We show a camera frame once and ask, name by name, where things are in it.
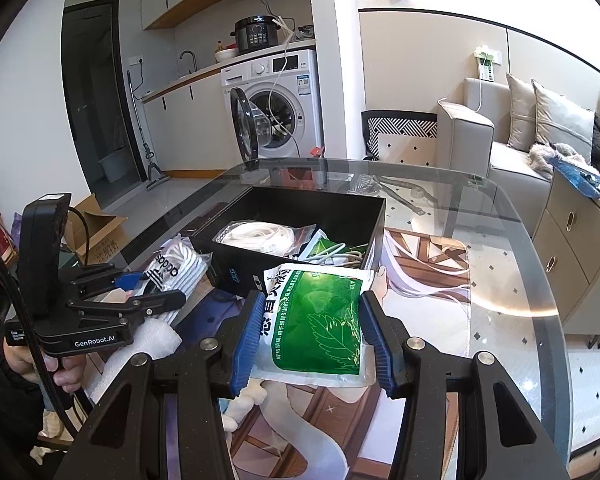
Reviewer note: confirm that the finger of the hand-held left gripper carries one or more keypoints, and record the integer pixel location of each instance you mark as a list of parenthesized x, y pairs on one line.
[(127, 281), (150, 304)]

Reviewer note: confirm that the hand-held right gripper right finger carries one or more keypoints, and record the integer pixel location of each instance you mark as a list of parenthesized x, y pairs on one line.
[(380, 350)]

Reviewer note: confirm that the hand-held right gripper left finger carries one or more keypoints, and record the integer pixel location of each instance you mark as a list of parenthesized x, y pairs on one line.
[(245, 345)]

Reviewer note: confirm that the white foam roll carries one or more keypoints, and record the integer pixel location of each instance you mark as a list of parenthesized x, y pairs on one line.
[(145, 350)]

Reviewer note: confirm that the bag of white socks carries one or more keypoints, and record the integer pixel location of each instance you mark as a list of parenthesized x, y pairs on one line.
[(180, 265)]

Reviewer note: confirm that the green and white packet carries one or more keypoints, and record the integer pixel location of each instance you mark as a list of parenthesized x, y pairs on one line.
[(320, 320)]

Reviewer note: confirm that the black cardboard storage box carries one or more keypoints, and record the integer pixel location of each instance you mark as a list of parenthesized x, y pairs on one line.
[(330, 210)]

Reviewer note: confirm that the person's left forearm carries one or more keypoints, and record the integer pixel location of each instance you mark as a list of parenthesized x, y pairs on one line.
[(5, 410)]

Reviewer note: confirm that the person's left hand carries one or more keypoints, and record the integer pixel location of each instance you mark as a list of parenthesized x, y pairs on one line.
[(27, 362)]

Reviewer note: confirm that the brown cardboard box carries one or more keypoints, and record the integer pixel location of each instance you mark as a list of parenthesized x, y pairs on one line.
[(95, 230)]

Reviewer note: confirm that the printed table mat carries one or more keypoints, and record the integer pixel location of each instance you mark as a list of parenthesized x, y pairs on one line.
[(430, 285)]

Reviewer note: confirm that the flat mop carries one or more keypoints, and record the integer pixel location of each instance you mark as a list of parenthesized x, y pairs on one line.
[(155, 177)]

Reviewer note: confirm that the grey plastic bucket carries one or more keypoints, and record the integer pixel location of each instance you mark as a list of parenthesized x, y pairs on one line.
[(113, 169)]

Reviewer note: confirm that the lower kitchen cabinets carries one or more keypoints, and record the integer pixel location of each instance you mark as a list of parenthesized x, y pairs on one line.
[(190, 110)]

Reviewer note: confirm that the red item on floor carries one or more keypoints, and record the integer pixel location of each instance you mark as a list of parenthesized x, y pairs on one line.
[(317, 151)]

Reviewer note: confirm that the beige sideboard cabinet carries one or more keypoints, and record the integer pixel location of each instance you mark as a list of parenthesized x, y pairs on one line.
[(570, 245)]

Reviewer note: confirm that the beige sofa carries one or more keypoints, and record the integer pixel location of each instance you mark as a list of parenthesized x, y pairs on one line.
[(470, 135)]

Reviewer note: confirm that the kitchen faucet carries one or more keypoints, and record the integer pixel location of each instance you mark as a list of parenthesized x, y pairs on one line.
[(189, 55)]

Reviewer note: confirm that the white washing machine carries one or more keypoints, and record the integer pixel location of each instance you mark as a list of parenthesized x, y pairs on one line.
[(300, 110)]

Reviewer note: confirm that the white bowl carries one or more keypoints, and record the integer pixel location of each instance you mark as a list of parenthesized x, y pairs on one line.
[(226, 56)]

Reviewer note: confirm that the grey fur item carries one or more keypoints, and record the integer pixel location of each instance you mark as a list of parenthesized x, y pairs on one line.
[(545, 156)]

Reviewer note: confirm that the blue flat packet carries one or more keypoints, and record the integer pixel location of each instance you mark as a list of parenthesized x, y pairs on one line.
[(580, 172)]

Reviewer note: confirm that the narrow grey cushion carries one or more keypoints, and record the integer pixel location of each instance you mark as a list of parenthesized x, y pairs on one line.
[(520, 110)]

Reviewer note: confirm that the black pressure cooker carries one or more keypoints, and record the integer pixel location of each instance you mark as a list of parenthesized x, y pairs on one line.
[(255, 32)]

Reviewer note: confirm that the wide grey cushion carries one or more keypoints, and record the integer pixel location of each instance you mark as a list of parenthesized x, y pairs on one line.
[(562, 120)]

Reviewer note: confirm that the grey item on washer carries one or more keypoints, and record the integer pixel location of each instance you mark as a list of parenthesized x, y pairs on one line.
[(305, 32)]

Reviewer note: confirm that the white wall power strip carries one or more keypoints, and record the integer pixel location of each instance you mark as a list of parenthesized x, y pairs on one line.
[(486, 64)]

